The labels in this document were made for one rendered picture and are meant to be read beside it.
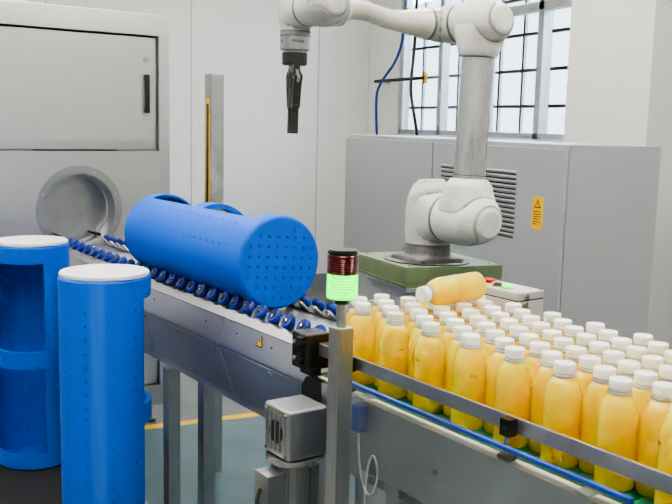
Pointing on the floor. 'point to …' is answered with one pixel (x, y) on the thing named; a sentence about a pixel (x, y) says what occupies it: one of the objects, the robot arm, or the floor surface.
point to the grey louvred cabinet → (528, 217)
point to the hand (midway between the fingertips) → (292, 121)
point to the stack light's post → (339, 415)
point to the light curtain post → (214, 115)
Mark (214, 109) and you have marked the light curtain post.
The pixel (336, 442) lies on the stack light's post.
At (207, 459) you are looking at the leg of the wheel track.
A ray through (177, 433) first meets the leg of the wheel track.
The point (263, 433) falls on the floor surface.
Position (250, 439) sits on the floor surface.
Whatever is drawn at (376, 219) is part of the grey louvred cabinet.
